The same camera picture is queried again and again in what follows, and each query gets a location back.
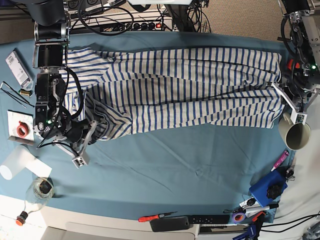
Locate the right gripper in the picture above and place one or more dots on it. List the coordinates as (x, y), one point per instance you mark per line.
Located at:
(71, 134)

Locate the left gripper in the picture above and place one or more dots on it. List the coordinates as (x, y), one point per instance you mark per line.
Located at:
(298, 89)

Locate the blue white striped T-shirt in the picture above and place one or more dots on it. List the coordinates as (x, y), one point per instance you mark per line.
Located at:
(138, 92)

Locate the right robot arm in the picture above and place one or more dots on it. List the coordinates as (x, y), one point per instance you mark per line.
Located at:
(51, 37)

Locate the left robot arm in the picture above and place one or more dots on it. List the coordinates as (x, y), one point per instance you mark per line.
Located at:
(301, 37)

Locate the orange plastic block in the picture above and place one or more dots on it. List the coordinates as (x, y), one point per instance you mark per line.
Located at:
(291, 63)

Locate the grey ceramic mug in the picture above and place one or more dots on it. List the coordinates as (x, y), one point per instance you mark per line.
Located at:
(295, 135)

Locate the red tape roll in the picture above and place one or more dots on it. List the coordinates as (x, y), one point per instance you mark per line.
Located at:
(22, 129)

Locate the metal hex key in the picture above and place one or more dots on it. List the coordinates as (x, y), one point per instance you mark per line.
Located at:
(9, 91)

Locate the gold green battery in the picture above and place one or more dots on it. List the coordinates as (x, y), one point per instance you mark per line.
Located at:
(25, 92)

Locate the pink white pen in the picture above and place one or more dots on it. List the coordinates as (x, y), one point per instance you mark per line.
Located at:
(281, 159)

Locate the clear glass bottle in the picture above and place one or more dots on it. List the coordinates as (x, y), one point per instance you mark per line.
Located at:
(37, 196)

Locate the white barcode blister pack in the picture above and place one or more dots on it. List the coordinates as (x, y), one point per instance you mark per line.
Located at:
(19, 71)

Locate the teal table cloth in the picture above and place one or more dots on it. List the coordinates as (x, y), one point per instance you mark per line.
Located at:
(197, 170)

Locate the blue plastic box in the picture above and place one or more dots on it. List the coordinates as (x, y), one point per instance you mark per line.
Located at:
(268, 188)

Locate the black marker pen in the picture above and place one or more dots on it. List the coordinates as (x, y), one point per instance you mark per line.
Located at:
(254, 210)

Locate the black power strip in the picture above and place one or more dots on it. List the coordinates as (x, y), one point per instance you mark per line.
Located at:
(141, 26)

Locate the black smartphone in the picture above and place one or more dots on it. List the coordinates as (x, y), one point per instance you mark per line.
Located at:
(170, 224)

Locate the purple tape roll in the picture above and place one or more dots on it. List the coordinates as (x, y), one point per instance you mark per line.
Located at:
(238, 217)

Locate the black remote control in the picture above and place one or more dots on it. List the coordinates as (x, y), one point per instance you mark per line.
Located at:
(209, 219)

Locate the blue black bar clamp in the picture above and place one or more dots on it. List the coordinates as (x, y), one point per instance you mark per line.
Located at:
(253, 230)

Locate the red handled screwdriver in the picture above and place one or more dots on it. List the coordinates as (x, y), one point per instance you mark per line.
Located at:
(154, 217)

